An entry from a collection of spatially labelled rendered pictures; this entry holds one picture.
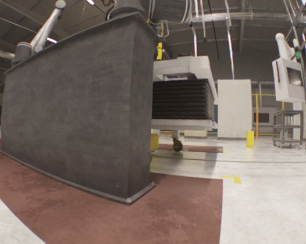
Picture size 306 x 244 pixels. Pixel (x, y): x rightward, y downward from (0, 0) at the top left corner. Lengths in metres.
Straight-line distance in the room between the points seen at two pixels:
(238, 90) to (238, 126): 1.24
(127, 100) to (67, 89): 0.43
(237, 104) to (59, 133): 5.65
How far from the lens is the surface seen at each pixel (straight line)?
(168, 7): 1.12
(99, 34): 1.01
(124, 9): 1.04
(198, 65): 1.19
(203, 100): 1.44
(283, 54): 4.01
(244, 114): 6.09
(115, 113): 0.78
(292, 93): 3.53
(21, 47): 2.21
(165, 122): 1.48
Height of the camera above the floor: 0.35
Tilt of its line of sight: 2 degrees up
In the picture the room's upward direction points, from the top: 2 degrees clockwise
